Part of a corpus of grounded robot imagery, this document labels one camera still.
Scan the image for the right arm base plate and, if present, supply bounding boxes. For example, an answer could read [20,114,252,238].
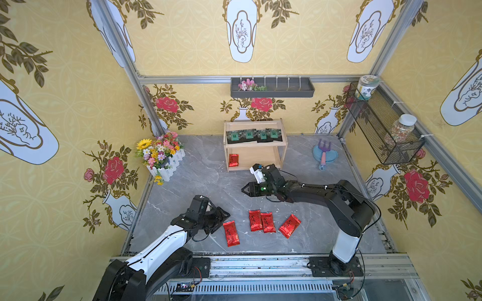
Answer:
[306,256,364,277]

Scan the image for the wooden two-tier shelf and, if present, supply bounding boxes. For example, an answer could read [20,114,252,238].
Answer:
[223,119,288,172]

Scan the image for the glass jar white lid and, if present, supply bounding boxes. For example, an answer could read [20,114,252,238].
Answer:
[384,114,417,145]

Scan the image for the flower bouquet white fence pot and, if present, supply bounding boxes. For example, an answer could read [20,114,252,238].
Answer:
[136,131,186,186]

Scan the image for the patterned tin jar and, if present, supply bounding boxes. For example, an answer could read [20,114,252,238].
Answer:
[355,75,380,100]

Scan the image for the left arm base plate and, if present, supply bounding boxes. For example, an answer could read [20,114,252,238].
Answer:
[172,257,211,280]

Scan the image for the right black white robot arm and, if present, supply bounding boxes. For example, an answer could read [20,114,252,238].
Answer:
[242,164,376,275]

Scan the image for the small circuit board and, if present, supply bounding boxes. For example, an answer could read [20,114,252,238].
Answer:
[175,282,196,293]

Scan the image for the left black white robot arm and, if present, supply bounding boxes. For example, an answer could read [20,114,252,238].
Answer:
[93,195,230,300]

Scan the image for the black wire wall basket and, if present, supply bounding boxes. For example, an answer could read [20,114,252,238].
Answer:
[346,82,426,165]

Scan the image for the red tea bag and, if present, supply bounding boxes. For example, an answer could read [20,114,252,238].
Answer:
[223,221,240,247]
[249,210,263,232]
[228,154,239,168]
[261,212,276,233]
[279,214,301,239]

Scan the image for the aluminium rail frame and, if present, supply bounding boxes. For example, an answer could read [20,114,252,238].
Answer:
[148,253,429,300]

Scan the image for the purple pink toy rake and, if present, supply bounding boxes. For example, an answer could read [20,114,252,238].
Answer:
[318,139,331,171]

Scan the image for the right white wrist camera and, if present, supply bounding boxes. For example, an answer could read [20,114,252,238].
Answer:
[249,164,266,184]

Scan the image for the green tea bag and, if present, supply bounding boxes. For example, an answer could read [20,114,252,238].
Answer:
[256,129,273,143]
[269,129,283,142]
[240,129,257,142]
[226,130,245,144]

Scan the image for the pink flowers in tray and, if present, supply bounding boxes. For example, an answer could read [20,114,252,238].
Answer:
[238,79,267,92]

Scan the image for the blue dustpan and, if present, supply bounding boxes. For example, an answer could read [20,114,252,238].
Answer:
[313,145,338,163]

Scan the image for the grey wall tray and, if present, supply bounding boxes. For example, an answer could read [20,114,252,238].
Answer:
[230,75,315,99]

